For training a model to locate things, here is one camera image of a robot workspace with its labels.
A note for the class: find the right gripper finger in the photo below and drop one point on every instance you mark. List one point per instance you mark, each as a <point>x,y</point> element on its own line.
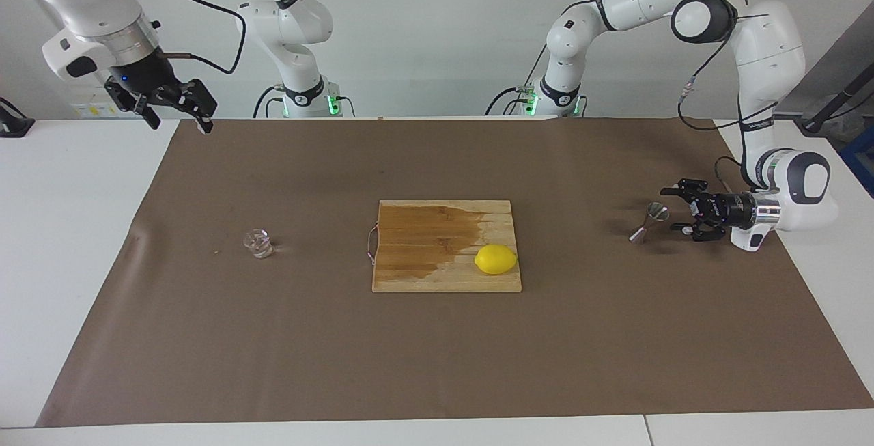
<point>198,99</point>
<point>126,96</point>

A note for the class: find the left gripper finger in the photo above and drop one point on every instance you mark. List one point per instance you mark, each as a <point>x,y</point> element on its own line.
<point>696,192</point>
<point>707,231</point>

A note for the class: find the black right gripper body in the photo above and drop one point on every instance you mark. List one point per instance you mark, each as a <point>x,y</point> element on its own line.
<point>147,77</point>

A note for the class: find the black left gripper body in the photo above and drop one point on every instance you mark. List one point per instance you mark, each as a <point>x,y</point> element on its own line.
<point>734,210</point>

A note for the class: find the steel jigger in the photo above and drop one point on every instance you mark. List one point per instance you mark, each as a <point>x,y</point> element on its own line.
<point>657,212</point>

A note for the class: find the small clear glass cup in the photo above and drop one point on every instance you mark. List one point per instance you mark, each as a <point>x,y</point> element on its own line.
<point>259,244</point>

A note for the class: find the white yellow-labelled socket box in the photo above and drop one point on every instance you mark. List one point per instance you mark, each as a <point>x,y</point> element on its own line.
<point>89,111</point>

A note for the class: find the blue crate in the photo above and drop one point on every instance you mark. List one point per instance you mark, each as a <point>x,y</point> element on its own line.
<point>862,159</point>

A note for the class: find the black stand pole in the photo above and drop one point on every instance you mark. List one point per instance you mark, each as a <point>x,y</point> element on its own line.
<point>829,106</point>

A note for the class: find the yellow lemon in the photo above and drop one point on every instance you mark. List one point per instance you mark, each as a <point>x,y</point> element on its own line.
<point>496,259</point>

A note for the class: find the wooden cutting board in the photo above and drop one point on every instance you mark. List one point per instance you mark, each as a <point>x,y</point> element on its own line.
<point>410,275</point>

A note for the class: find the brown paper table mat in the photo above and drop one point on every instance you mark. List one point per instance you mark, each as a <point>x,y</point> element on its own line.
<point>437,350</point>

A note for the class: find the black clamp mount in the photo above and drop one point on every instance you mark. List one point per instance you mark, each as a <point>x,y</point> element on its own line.
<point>10,125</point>

